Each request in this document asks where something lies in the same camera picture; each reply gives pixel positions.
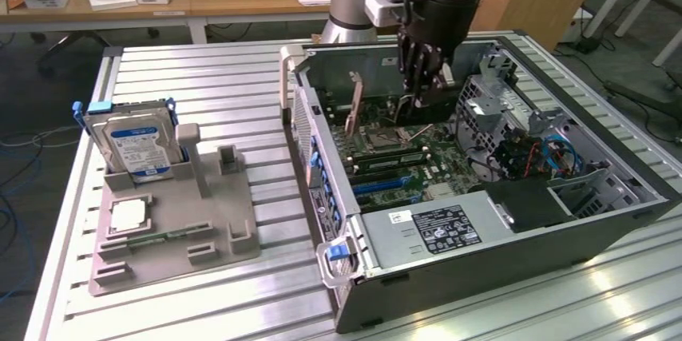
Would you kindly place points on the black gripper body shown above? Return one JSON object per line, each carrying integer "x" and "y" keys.
{"x": 449, "y": 21}

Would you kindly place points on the black graphics card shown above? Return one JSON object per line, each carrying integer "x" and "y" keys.
{"x": 425, "y": 115}

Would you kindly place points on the metal drive cage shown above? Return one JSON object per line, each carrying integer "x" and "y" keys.
{"x": 487, "y": 117}

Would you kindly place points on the metal socket cover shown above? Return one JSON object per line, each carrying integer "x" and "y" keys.
{"x": 409, "y": 135}

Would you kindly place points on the CPU socket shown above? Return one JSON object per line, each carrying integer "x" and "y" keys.
{"x": 380, "y": 139}

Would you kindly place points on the green motherboard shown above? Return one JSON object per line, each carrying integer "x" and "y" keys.
{"x": 441, "y": 157}

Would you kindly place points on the dark installed RAM stick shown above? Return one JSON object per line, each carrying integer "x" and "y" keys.
{"x": 391, "y": 161}

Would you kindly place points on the white box red button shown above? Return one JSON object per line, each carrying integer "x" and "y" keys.
{"x": 580, "y": 21}

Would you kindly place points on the black power adapter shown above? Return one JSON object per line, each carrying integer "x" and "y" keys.
{"x": 587, "y": 45}

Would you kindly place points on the blue expansion slot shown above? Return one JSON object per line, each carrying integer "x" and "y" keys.
{"x": 377, "y": 186}

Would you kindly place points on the black floor stand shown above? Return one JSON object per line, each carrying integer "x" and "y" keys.
{"x": 650, "y": 97}

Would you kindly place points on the grey power supply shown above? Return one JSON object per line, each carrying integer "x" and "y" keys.
{"x": 393, "y": 245}

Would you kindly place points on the metal disk bay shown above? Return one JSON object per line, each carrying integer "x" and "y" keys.
{"x": 612, "y": 193}

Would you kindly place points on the blue case latch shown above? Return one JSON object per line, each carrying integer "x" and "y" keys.
{"x": 335, "y": 254}

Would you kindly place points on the black open PC case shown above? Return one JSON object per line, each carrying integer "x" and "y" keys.
{"x": 479, "y": 277}

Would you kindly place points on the silver hard disk blue label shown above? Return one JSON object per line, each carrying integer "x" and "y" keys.
{"x": 134, "y": 145}

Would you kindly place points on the blue disk caddy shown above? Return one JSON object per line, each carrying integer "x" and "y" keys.
{"x": 98, "y": 107}

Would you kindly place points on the green loose RAM stick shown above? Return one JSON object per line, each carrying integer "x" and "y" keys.
{"x": 160, "y": 236}

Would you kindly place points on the silver CPU chip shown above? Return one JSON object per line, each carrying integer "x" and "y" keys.
{"x": 128, "y": 215}

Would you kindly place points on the grey parts rack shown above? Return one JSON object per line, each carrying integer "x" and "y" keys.
{"x": 160, "y": 261}

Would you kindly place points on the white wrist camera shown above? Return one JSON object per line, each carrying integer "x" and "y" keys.
{"x": 380, "y": 9}

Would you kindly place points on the white table frame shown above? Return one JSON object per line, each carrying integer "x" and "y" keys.
{"x": 668, "y": 49}

